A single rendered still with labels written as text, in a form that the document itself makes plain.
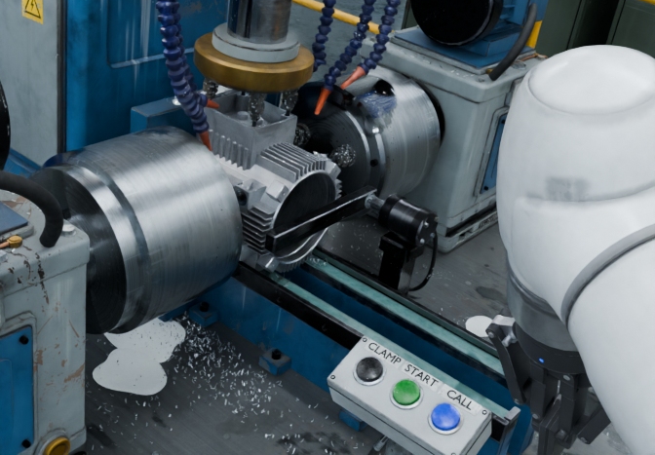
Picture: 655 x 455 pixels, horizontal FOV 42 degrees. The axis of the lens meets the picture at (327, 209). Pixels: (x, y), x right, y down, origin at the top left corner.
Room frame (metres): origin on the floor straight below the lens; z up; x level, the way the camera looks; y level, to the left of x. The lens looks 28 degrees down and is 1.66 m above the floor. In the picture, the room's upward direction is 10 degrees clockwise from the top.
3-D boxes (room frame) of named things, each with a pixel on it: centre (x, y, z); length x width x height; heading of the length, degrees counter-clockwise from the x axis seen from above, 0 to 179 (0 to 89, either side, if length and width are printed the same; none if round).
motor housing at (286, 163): (1.22, 0.11, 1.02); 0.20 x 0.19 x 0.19; 56
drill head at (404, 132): (1.46, -0.05, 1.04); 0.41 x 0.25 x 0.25; 146
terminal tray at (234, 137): (1.24, 0.15, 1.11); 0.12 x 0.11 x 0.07; 56
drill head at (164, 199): (0.97, 0.29, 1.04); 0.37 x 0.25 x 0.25; 146
